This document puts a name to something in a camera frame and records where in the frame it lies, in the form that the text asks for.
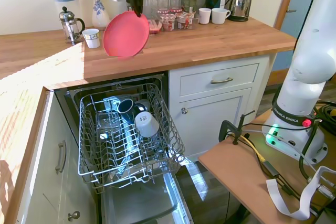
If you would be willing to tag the white mug with printed base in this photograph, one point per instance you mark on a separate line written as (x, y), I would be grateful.
(147, 124)

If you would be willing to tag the white paper cup with print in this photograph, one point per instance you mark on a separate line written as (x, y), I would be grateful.
(91, 39)

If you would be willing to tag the yogurt cup with red label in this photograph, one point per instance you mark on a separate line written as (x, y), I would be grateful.
(181, 20)
(190, 19)
(168, 22)

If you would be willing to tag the stainless steel electric kettle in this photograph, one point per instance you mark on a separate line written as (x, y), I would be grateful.
(240, 3)

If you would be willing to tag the white vase with blue flowers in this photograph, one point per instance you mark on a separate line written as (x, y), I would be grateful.
(99, 16)

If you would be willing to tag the black C-clamp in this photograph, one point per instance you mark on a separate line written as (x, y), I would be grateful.
(225, 127)

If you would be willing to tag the clear jar with green lid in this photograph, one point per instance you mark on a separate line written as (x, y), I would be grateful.
(147, 3)

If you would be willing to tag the round metal cabinet knob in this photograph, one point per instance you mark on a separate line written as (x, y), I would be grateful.
(184, 110)
(74, 216)

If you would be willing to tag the dark spice jar black lid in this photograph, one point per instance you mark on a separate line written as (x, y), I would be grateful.
(129, 2)

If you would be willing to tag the pink plastic plate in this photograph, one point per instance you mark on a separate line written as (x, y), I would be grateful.
(126, 35)

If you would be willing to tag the clear pitcher with blue lid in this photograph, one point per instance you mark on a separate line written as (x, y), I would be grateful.
(64, 6)

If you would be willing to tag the small glass jar gingham lid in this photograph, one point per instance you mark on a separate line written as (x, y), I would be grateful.
(176, 10)
(162, 11)

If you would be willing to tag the white cabinet with single drawer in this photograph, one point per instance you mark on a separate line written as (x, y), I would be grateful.
(215, 119)

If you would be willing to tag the built-in dishwasher body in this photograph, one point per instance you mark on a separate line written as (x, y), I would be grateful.
(78, 94)

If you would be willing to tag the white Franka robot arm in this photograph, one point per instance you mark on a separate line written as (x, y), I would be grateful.
(309, 58)

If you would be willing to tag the clear glass container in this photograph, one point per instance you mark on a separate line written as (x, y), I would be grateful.
(107, 124)

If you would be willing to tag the dark navy mug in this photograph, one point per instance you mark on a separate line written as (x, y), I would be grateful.
(126, 107)

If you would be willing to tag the clear plastic tray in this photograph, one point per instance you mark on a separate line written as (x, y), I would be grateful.
(197, 22)

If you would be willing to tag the wooden robot mounting board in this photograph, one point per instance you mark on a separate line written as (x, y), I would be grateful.
(236, 171)

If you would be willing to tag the steel dishwasher door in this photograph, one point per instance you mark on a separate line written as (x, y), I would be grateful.
(136, 203)

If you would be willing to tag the white cabinet beside window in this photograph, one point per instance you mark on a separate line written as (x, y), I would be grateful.
(52, 195)

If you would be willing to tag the glass French press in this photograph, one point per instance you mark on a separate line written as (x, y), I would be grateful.
(69, 28)

